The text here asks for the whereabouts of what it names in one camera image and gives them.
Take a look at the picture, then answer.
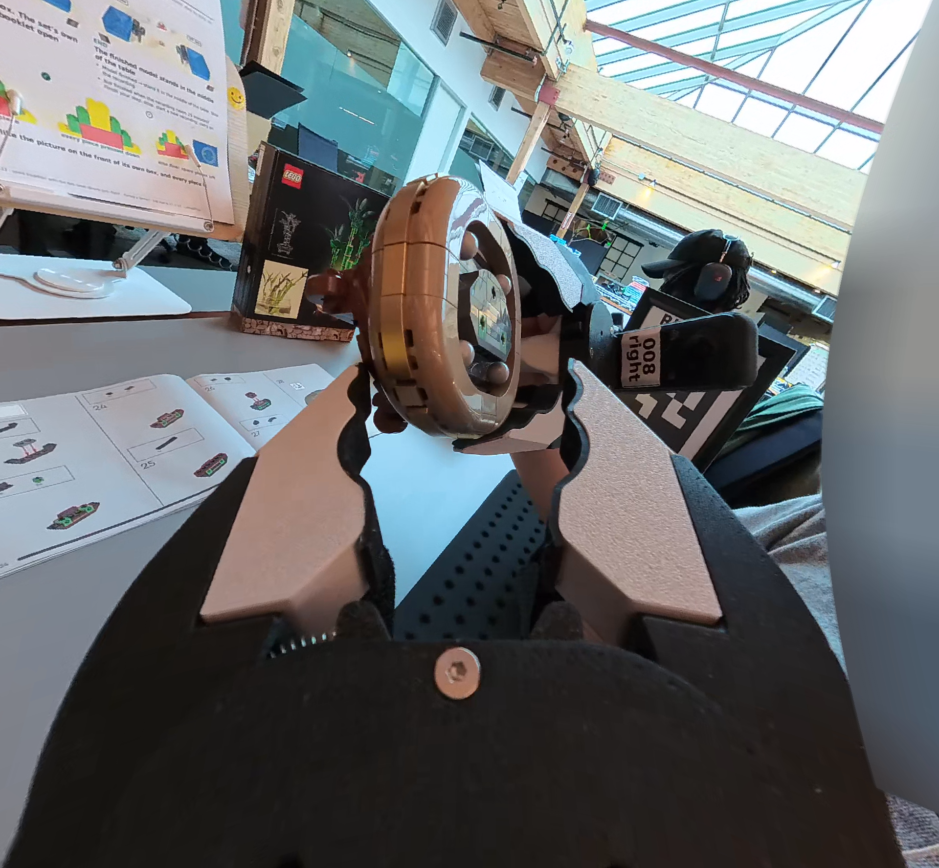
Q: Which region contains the grey desk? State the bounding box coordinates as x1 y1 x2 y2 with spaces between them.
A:
0 263 529 868

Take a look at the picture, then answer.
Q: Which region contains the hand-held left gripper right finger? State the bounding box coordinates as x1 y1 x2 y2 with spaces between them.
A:
550 358 725 636

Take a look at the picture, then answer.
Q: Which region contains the black framed marker sign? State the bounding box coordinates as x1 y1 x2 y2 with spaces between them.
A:
618 292 802 474

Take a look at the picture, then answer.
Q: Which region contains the glass skylight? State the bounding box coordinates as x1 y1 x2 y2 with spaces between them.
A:
568 0 939 174

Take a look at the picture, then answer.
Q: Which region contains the black hanging panel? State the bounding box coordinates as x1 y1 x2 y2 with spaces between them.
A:
237 60 309 123

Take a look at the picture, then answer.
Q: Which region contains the person's grey printed shirt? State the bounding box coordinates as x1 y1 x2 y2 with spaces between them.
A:
734 492 833 658

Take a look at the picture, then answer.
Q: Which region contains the tan round brick pot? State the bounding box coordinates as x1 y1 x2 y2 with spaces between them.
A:
308 175 525 441

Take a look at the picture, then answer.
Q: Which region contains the black bamboo set box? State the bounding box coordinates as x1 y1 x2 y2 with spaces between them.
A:
229 142 395 343

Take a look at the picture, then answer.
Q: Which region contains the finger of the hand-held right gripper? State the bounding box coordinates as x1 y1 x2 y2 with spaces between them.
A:
451 368 572 456
510 223 589 313

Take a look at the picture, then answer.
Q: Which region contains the dark green cloth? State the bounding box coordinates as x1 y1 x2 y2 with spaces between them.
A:
722 382 826 447

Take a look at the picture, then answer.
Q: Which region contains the person's right forearm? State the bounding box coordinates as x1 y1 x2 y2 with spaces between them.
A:
508 446 575 518

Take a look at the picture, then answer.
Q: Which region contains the open instruction booklet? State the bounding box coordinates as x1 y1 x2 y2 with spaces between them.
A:
0 363 340 580

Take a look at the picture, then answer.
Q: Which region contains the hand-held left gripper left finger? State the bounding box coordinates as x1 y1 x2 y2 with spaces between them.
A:
200 362 397 630

